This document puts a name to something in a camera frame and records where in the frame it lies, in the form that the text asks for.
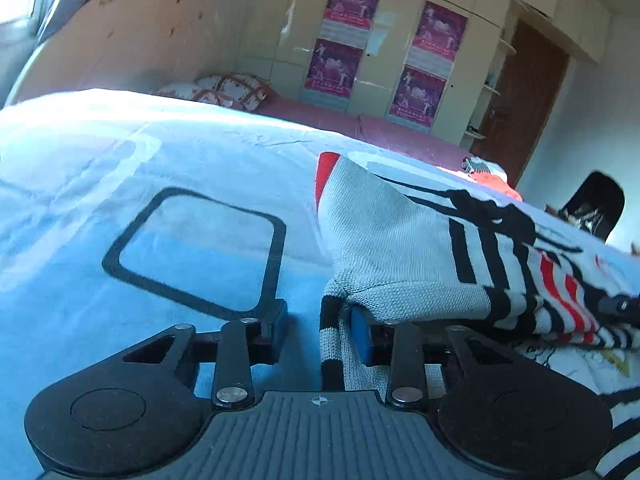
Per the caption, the white printed bed sheet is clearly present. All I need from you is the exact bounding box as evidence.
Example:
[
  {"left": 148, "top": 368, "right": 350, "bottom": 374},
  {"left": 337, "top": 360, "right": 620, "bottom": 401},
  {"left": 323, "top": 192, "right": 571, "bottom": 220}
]
[{"left": 0, "top": 87, "right": 640, "bottom": 480}]

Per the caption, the orange cloth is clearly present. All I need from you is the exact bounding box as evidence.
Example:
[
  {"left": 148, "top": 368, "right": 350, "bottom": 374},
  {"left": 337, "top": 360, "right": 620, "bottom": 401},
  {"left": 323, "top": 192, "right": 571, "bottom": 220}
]
[{"left": 440, "top": 165, "right": 523, "bottom": 203}]

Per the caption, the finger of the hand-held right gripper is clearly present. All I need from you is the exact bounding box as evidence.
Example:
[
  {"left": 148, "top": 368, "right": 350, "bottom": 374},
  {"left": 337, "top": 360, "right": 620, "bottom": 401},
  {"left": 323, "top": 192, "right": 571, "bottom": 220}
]
[{"left": 597, "top": 294, "right": 640, "bottom": 328}]

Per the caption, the white brown patterned pillow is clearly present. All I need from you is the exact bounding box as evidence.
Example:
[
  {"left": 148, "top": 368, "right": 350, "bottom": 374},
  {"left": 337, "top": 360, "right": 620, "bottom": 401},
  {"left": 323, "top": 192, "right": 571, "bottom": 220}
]
[
  {"left": 195, "top": 74, "right": 275, "bottom": 112},
  {"left": 152, "top": 84, "right": 221, "bottom": 106}
]

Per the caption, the cream corner shelf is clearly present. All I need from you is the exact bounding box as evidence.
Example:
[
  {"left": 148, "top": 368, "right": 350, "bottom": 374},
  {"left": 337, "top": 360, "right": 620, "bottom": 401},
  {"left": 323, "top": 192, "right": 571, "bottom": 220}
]
[{"left": 462, "top": 35, "right": 518, "bottom": 143}]

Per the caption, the black chair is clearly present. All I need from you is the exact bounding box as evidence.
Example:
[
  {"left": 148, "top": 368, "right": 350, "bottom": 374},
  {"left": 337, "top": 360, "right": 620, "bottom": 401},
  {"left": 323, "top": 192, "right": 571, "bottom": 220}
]
[{"left": 557, "top": 171, "right": 626, "bottom": 243}]

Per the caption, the grey white striped garment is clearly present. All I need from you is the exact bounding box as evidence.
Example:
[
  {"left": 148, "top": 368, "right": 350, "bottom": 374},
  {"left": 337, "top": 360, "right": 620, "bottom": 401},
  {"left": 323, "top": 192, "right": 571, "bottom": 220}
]
[{"left": 462, "top": 156, "right": 501, "bottom": 176}]

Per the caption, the striped knit sweater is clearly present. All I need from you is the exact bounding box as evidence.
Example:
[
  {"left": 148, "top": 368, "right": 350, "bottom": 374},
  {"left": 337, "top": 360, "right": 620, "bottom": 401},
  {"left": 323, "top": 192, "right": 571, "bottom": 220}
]
[{"left": 314, "top": 151, "right": 640, "bottom": 480}]

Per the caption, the brown wooden door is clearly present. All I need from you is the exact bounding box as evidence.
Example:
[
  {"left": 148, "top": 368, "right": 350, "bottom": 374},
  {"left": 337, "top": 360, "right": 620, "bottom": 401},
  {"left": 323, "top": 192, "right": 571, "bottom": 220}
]
[{"left": 470, "top": 20, "right": 571, "bottom": 188}]

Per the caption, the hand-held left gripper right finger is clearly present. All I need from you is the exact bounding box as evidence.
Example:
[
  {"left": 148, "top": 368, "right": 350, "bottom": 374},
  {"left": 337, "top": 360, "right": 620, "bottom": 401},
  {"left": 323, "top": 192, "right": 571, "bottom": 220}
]
[{"left": 349, "top": 305, "right": 508, "bottom": 407}]

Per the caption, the cream rounded headboard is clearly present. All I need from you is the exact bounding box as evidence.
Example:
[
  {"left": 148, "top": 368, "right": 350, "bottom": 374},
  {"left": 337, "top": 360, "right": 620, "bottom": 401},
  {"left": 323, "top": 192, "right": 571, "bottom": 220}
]
[{"left": 2, "top": 0, "right": 251, "bottom": 108}]

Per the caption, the purple wall poster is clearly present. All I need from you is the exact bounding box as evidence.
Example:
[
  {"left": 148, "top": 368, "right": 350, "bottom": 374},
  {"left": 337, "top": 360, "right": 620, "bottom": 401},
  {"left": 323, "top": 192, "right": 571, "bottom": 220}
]
[
  {"left": 302, "top": 37, "right": 365, "bottom": 111},
  {"left": 320, "top": 0, "right": 385, "bottom": 50},
  {"left": 410, "top": 1, "right": 468, "bottom": 76},
  {"left": 386, "top": 65, "right": 448, "bottom": 133}
]

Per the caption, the white printed garment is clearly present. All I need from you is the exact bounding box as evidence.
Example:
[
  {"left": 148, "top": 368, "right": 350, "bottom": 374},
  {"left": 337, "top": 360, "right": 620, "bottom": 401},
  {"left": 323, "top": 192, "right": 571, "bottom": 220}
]
[{"left": 515, "top": 335, "right": 631, "bottom": 411}]

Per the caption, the cream wardrobe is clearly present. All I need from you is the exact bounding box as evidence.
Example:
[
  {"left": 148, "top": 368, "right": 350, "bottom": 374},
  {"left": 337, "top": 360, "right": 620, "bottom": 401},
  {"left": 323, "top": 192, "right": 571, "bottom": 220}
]
[{"left": 237, "top": 0, "right": 616, "bottom": 148}]

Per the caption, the pink bedspread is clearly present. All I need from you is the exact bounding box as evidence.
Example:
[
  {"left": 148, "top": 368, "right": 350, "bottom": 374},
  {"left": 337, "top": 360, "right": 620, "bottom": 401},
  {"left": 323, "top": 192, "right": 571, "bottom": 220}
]
[{"left": 255, "top": 97, "right": 506, "bottom": 171}]

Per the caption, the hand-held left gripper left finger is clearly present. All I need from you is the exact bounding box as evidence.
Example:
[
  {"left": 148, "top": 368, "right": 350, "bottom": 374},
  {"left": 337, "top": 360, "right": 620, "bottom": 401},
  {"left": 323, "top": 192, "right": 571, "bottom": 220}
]
[{"left": 120, "top": 299, "right": 290, "bottom": 408}]

